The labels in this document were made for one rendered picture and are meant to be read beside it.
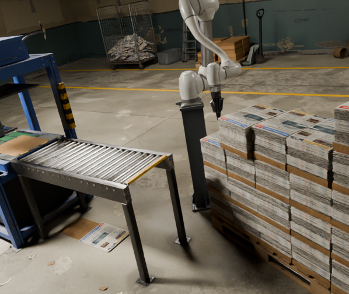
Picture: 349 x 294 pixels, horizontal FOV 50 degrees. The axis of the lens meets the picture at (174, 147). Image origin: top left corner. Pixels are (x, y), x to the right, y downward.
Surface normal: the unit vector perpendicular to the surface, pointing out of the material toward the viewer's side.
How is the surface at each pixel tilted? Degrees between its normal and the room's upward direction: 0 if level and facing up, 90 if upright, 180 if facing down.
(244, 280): 0
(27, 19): 90
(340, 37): 90
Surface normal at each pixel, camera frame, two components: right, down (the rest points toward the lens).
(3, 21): 0.81, 0.11
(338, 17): -0.57, 0.41
